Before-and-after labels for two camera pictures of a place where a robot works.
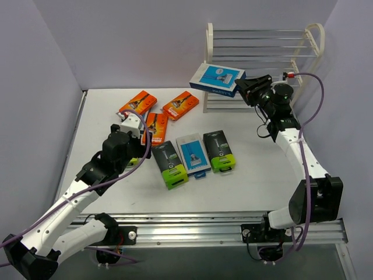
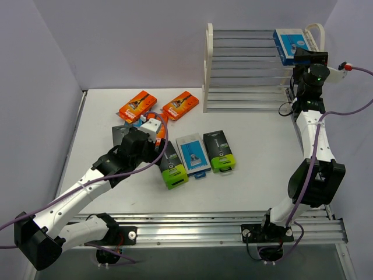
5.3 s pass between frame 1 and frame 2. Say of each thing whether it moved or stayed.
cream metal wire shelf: stayed
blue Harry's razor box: moved
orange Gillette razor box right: stayed
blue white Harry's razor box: stayed
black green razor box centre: stayed
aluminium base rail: stayed
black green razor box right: stayed
